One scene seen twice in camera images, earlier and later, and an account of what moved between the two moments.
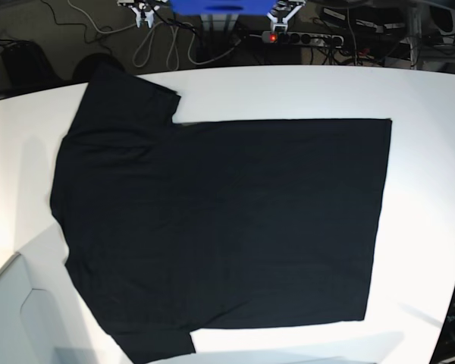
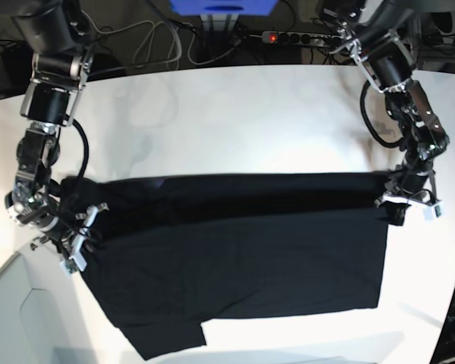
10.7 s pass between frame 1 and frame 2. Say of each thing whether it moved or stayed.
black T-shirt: moved
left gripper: moved
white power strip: stayed
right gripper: moved
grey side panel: stayed
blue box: stayed
